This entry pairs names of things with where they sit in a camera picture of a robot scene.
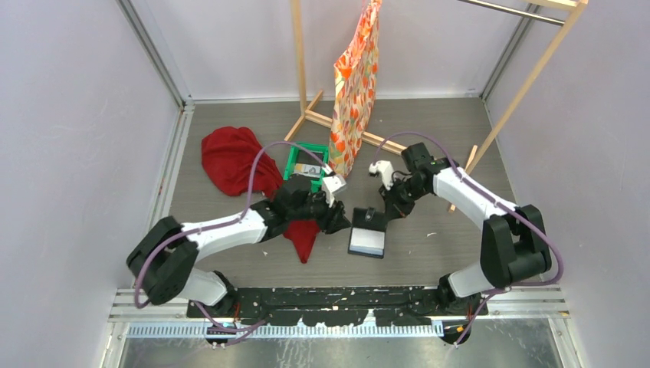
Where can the wooden clothes rack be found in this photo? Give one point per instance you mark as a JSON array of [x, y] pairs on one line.
[[563, 14]]

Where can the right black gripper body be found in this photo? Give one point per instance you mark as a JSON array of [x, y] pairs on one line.
[[407, 191]]

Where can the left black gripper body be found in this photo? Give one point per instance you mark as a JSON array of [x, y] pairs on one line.
[[317, 207]]

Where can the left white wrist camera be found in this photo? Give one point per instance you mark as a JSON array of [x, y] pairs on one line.
[[332, 185]]

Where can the black card holder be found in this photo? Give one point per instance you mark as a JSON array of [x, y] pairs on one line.
[[368, 233]]

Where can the green plastic bin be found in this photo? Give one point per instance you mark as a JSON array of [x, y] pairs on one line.
[[296, 155]]

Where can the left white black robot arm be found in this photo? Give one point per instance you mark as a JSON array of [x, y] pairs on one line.
[[164, 260]]

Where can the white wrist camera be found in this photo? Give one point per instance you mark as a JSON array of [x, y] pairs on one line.
[[384, 170], [332, 185]]

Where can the orange floral tote bag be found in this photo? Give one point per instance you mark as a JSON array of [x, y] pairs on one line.
[[355, 90]]

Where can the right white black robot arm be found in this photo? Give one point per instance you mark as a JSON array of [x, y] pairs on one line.
[[512, 246]]

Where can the perforated metal rail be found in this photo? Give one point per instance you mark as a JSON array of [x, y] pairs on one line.
[[199, 329]]

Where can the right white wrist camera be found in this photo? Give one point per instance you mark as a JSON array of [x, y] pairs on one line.
[[384, 170]]

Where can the red cloth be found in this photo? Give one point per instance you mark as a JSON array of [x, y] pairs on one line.
[[227, 156]]

